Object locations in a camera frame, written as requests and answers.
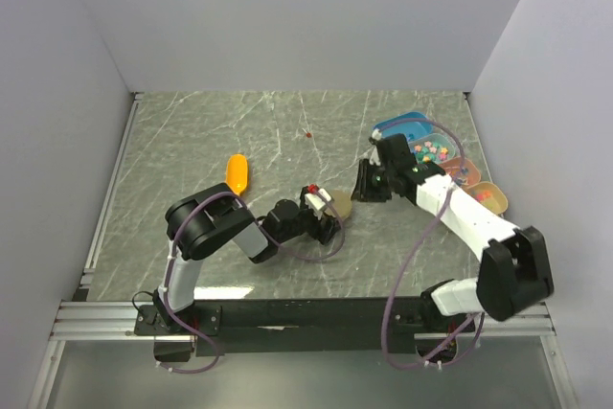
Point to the pink lollipop tray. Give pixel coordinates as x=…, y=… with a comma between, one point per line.
x=464, y=171

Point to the blue lollipop tray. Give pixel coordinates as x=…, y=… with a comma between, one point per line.
x=409, y=124

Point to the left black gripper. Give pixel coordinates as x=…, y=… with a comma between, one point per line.
x=319, y=233

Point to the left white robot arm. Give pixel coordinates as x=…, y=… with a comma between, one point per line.
x=202, y=223

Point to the beige round jar lid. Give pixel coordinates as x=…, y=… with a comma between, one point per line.
x=341, y=202

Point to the black base beam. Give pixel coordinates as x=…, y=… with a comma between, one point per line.
x=268, y=325

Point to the beige gummy candy tray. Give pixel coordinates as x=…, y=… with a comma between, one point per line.
x=490, y=196

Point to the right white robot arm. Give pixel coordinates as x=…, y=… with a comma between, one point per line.
x=514, y=267

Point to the light blue star candy tray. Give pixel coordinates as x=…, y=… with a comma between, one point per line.
x=432, y=148

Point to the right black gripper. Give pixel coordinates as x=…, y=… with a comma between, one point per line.
x=362, y=191

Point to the yellow plastic scoop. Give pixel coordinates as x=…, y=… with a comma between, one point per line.
x=237, y=173

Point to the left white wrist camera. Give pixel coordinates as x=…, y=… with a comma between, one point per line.
x=317, y=199

